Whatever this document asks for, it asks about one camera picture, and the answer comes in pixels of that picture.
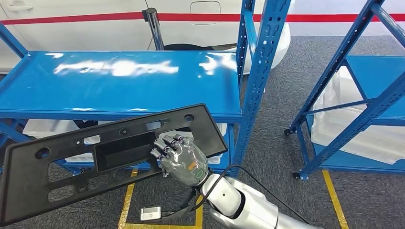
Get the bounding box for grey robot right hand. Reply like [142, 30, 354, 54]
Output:
[150, 134, 210, 187]

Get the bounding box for black plastic panel part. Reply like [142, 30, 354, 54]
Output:
[0, 103, 229, 228]

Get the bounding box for blue metal shelf rack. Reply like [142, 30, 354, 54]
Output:
[0, 0, 292, 178]
[284, 0, 405, 182]

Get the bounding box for yellow floor tape square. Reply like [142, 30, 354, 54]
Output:
[117, 168, 204, 229]

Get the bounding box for white car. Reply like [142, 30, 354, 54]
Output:
[0, 0, 292, 75]

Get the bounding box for red barrier belt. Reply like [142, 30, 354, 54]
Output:
[0, 12, 405, 26]

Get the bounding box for black camera bracket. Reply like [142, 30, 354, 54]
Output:
[160, 188, 204, 220]

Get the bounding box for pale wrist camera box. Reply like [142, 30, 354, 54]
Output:
[140, 206, 162, 222]

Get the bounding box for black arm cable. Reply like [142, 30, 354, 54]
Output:
[161, 164, 313, 226]

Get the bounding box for black bracket part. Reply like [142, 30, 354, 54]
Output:
[74, 120, 108, 130]

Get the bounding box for chrome barrier post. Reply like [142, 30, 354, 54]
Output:
[141, 7, 165, 52]

